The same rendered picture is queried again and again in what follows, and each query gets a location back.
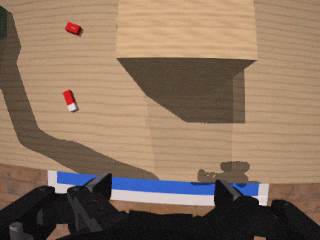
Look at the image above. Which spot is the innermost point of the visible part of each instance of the wooden chest of drawers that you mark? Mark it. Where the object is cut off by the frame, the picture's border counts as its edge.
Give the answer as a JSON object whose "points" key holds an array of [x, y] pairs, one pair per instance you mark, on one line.
{"points": [[185, 47]]}

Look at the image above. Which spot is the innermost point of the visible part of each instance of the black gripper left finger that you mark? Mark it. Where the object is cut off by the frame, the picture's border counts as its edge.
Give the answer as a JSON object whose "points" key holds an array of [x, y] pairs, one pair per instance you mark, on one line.
{"points": [[91, 208]]}

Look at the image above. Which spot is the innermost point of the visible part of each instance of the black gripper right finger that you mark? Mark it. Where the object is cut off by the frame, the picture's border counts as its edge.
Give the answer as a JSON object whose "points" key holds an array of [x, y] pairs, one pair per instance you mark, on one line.
{"points": [[232, 219]]}

